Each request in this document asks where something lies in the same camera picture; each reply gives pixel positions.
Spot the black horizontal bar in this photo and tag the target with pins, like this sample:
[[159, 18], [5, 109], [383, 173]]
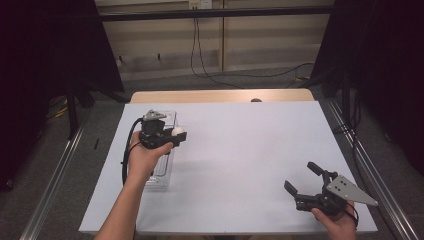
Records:
[[216, 13]]

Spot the person's right hand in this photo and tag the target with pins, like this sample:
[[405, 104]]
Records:
[[336, 225]]

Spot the white table sheet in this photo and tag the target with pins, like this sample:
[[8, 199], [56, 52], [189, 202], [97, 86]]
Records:
[[253, 186]]

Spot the wooden table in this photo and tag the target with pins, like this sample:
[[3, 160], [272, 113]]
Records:
[[200, 96]]

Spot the dark round table grommet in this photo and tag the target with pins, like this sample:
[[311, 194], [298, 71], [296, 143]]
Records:
[[256, 100]]

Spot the white wall outlet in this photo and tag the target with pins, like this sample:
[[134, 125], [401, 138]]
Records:
[[200, 4]]

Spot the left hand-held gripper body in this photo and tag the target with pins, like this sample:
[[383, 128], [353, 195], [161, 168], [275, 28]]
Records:
[[153, 135]]

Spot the person's left hand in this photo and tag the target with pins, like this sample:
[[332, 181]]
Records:
[[145, 160]]

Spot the metal floor rail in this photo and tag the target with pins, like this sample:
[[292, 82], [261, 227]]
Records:
[[53, 186], [373, 176]]

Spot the clear plastic container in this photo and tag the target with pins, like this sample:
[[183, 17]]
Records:
[[165, 166]]

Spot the black metal stand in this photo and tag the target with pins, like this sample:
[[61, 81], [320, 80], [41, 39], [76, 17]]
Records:
[[71, 113]]

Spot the dark curtain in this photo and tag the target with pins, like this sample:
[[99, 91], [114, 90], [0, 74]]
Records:
[[40, 66], [386, 66]]

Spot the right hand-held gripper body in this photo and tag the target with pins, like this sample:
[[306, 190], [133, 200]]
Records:
[[328, 198]]

